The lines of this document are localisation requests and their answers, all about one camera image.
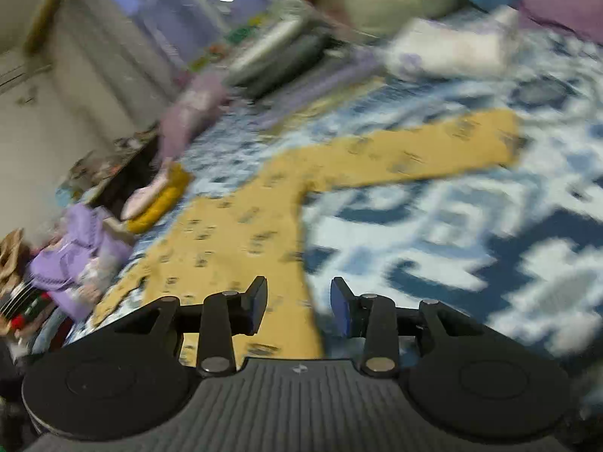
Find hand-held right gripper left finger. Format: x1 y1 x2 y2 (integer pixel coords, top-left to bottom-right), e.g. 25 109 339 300
113 275 269 378

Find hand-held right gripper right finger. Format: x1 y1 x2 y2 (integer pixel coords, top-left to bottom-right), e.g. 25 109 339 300
330 277 491 377

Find yellow printed pants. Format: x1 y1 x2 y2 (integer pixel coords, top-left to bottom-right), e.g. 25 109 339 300
92 108 523 363

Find stack of folded clothes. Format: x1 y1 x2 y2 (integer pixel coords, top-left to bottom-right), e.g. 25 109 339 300
223 0 382 114

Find blue patterned bedspread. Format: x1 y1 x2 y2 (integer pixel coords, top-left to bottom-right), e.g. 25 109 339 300
179 9 603 373

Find plain yellow garment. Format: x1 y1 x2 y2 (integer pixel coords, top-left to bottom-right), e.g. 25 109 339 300
127 162 194 235

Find pink garment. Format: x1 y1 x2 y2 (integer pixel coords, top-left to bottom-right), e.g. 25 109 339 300
121 165 175 220

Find purple shirt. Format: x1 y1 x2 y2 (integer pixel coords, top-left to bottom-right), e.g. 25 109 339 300
28 205 135 321

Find purple floral pillow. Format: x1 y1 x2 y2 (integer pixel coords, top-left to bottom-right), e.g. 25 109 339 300
158 73 231 161

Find cluttered desk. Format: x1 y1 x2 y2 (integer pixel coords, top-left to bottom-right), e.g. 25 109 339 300
59 125 163 208

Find dark striped cloth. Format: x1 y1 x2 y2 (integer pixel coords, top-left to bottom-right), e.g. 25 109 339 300
0 280 52 325

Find brown plush bag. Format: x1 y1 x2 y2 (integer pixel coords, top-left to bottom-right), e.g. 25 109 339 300
0 228 29 269

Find colourful alphabet foam mat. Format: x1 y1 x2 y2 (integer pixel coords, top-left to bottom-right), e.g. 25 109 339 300
186 12 288 78

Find white floral folded blanket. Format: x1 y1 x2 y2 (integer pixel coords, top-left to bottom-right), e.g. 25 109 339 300
384 7 521 81

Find grey curtain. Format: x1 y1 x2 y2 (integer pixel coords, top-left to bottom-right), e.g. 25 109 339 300
52 0 189 118

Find white air conditioner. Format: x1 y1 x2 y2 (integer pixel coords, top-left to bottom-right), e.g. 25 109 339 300
0 49 52 95

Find plain purple pillow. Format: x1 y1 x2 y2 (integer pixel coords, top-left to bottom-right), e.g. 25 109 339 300
518 0 603 45

